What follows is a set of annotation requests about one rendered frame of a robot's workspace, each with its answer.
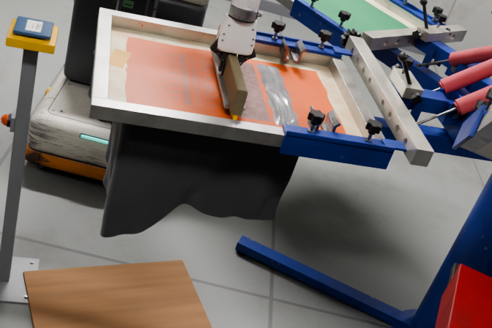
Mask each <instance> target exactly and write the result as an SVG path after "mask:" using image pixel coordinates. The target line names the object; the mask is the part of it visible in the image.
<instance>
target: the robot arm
mask: <svg viewBox="0 0 492 328"><path fill-rule="evenodd" d="M260 1H261V0H232V1H231V6H230V10H229V13H226V14H225V15H224V18H223V20H222V23H221V25H220V29H219V32H218V34H217V39H216V40H215V41H214V42H213V43H212V45H211V46H210V50H211V51H213V52H214V53H216V54H217V56H218V58H219V59H220V63H219V66H218V71H219V72H220V75H223V73H224V69H225V66H226V56H227V53H235V54H238V60H239V64H240V66H241V65H242V64H243V63H244V62H246V61H247V60H248V59H253V58H255V57H256V52H255V49H254V45H255V40H256V31H257V20H256V19H257V18H258V17H261V16H262V12H259V11H258V8H259V4H260ZM217 48H218V49H219V50H218V49H217ZM220 51H221V52H220Z"/></svg>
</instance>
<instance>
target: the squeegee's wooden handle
mask: <svg viewBox="0 0 492 328"><path fill-rule="evenodd" d="M225 62H226V64H225V69H224V73H223V80H224V84H225V89H226V92H227V95H228V101H229V105H230V106H229V111H230V114H232V115H237V116H241V115H242V112H243V109H244V106H245V101H246V99H247V94H248V92H247V87H246V85H245V80H244V77H243V74H242V70H241V67H240V64H239V60H238V57H237V55H236V54H235V53H227V56H226V58H225Z"/></svg>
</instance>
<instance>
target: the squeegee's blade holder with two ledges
mask: <svg viewBox="0 0 492 328"><path fill-rule="evenodd" d="M211 52H212V58H213V62H214V65H215V71H216V74H217V80H218V83H219V87H220V93H221V97H222V100H223V106H224V108H227V109H229V106H230V105H229V101H228V95H227V92H226V87H225V84H224V80H223V76H222V75H220V72H219V71H218V66H219V59H218V56H217V54H216V53H214V52H213V51H211Z"/></svg>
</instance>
